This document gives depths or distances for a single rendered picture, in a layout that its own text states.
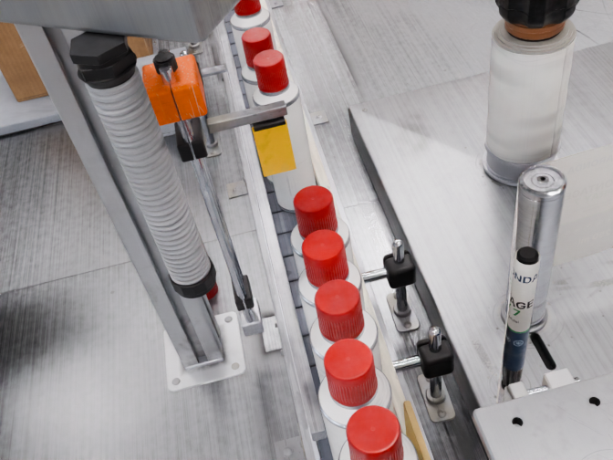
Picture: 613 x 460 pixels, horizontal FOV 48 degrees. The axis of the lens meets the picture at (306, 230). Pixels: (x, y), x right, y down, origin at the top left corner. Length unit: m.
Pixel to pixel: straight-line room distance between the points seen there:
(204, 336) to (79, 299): 0.22
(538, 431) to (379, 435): 0.10
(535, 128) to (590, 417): 0.48
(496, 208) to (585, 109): 0.22
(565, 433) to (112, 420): 0.53
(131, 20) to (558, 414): 0.29
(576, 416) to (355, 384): 0.15
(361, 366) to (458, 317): 0.29
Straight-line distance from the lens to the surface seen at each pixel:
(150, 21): 0.38
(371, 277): 0.72
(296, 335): 0.62
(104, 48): 0.39
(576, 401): 0.38
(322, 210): 0.55
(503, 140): 0.82
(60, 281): 0.95
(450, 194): 0.84
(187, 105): 0.52
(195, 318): 0.72
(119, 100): 0.41
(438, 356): 0.65
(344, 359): 0.46
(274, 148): 0.60
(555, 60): 0.76
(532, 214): 0.60
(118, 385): 0.81
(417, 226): 0.81
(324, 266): 0.51
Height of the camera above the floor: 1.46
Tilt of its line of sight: 45 degrees down
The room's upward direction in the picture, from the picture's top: 12 degrees counter-clockwise
